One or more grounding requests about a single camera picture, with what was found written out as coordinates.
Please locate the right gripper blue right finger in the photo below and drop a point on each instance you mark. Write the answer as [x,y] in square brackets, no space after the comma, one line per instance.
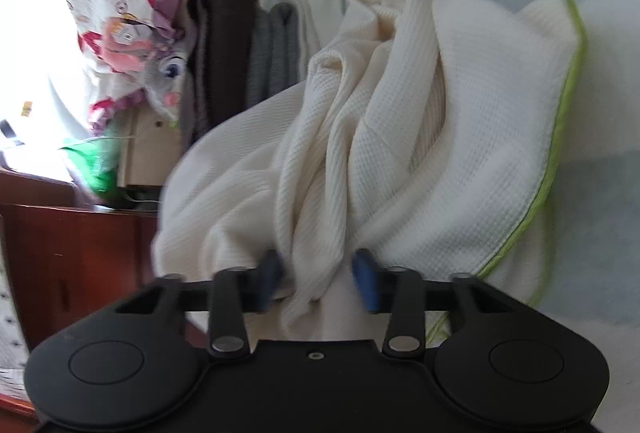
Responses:
[398,293]

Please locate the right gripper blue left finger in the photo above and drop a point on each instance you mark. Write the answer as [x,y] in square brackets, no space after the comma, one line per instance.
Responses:
[237,291]

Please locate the cream waffle knit garment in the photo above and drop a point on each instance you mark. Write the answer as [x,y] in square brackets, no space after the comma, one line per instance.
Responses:
[422,133]

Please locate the beige bedside cabinet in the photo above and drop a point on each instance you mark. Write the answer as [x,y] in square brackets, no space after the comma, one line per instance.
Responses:
[150,149]

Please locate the red wooden dresser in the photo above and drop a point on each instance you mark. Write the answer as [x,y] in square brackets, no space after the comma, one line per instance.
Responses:
[62,258]

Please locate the green plastic bag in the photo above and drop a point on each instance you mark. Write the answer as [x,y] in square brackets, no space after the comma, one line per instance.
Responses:
[95,163]

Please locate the grey bunny plush toy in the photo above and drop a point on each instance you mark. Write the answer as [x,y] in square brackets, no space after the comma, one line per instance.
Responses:
[165,74]

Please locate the folded grey garment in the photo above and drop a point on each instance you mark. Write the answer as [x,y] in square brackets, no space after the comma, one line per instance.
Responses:
[274,54]

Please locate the pink plush doll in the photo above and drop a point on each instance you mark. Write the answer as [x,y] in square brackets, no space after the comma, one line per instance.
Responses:
[127,44]

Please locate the folded dark brown sweater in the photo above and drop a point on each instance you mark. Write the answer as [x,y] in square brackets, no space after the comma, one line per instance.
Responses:
[218,64]

